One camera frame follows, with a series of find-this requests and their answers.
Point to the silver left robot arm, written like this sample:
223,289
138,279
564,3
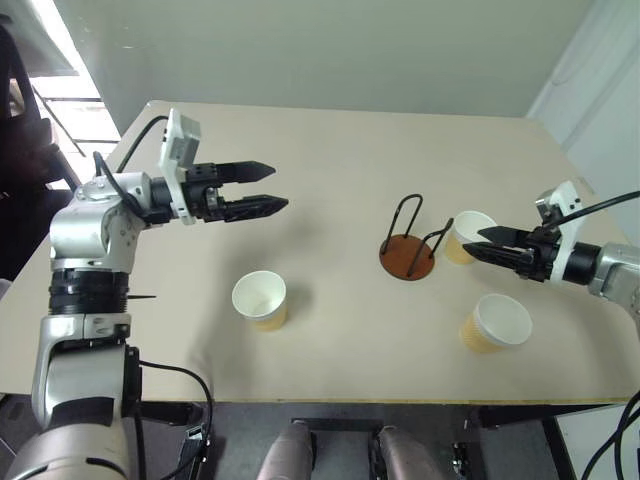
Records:
80,235

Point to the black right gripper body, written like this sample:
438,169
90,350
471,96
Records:
540,255

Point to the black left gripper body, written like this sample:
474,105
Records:
200,197

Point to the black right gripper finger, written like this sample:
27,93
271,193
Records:
505,236
495,255

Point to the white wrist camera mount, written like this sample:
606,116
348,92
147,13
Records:
567,200
176,145

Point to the dark office chair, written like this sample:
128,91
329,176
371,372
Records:
25,200

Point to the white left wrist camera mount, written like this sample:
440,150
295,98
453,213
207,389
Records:
176,145

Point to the black metal window railing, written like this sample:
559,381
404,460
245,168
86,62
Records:
65,115

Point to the tan paper cup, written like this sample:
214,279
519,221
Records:
500,320
467,227
260,300

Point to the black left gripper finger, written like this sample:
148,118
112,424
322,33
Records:
255,206
245,171

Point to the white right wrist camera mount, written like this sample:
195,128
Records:
567,200

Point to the white cabinet panel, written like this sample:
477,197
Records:
590,75

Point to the dark rounded grey shape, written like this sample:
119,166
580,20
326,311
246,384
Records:
407,457
287,455

